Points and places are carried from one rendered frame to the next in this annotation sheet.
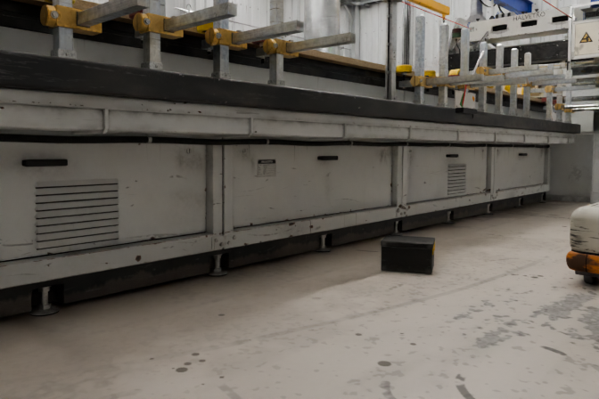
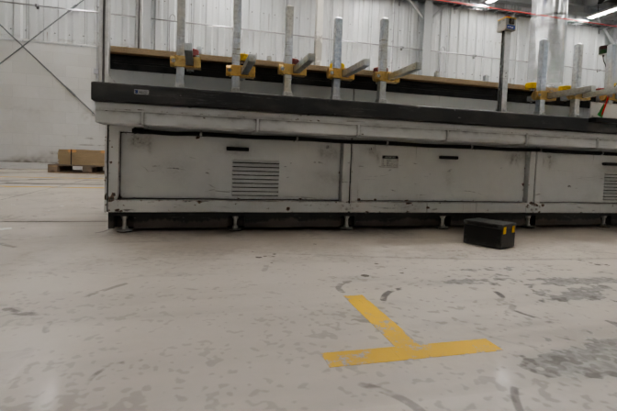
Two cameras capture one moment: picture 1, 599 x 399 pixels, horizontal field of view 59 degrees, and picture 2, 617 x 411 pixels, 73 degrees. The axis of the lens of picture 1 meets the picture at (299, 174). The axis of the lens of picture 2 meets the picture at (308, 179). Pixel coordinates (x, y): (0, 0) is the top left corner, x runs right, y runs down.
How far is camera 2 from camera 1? 83 cm
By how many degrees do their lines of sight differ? 33
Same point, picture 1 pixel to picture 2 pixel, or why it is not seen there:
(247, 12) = (496, 47)
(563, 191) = not seen: outside the picture
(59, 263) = (241, 204)
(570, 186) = not seen: outside the picture
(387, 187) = (518, 185)
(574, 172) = not seen: outside the picture
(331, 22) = (554, 49)
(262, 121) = (368, 127)
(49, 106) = (227, 116)
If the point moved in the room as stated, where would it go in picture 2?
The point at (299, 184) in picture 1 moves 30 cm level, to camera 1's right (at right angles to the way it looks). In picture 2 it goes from (420, 175) to (473, 178)
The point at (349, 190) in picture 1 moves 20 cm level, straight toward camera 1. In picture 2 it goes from (472, 184) to (462, 185)
